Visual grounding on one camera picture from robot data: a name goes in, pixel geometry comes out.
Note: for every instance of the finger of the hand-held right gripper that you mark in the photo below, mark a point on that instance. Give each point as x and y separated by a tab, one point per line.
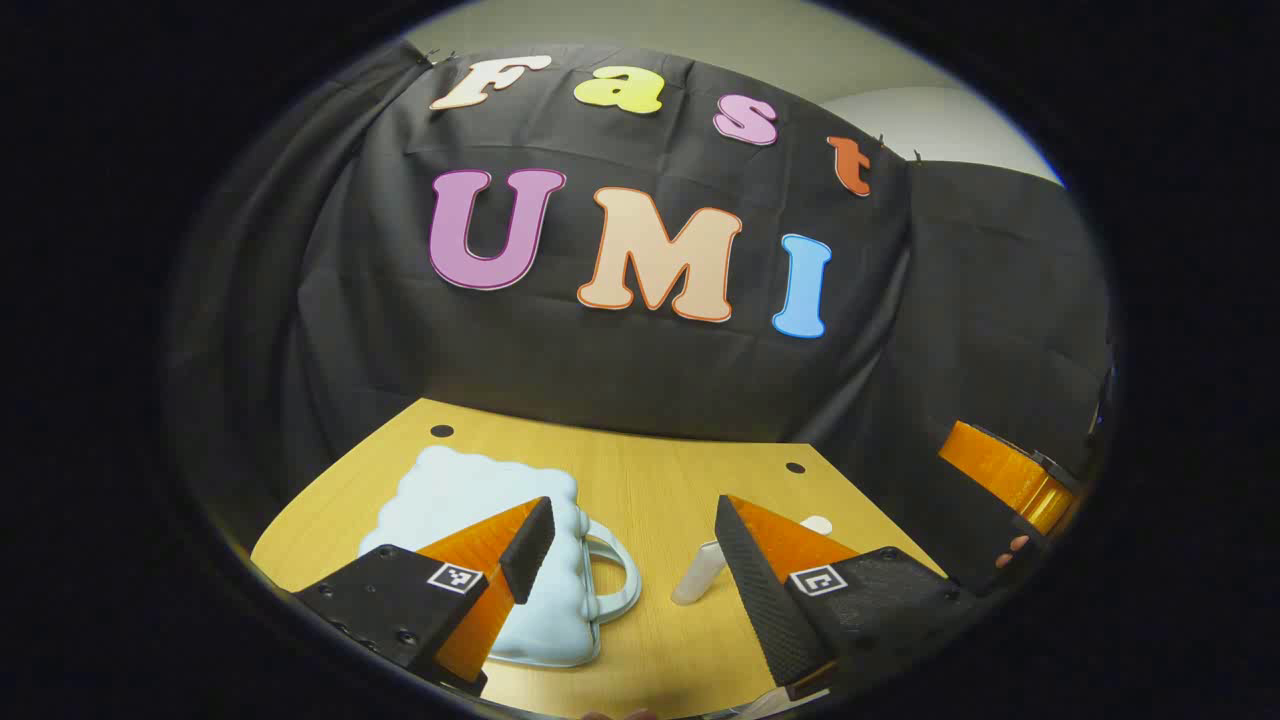
1000	475

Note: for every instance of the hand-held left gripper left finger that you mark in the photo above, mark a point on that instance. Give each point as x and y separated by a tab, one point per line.
530	550

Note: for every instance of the black backdrop cloth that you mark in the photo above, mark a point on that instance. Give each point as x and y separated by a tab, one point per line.
650	380

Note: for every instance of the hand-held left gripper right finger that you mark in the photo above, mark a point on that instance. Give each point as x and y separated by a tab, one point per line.
760	590

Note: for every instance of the white squeeze tube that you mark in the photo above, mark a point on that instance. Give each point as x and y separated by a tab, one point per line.
698	578

